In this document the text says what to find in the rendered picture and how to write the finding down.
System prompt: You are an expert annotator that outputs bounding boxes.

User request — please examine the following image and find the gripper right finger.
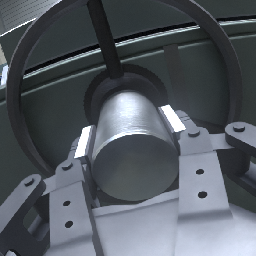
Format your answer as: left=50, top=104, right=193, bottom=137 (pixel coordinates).
left=157, top=104, right=256, bottom=223

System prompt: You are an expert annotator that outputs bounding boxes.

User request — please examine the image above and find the dark grey handwheel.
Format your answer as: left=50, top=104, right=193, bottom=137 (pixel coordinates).
left=5, top=0, right=243, bottom=178

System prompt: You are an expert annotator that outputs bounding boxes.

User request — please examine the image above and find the steel cylindrical handwheel handle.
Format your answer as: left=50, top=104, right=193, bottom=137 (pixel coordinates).
left=91, top=90, right=180, bottom=202

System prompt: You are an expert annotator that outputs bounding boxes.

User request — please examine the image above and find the grey roller shutter door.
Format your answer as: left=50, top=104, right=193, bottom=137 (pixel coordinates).
left=0, top=0, right=39, bottom=35

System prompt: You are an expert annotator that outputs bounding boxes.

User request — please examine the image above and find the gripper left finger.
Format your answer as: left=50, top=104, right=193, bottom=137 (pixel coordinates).
left=0, top=124, right=105, bottom=256

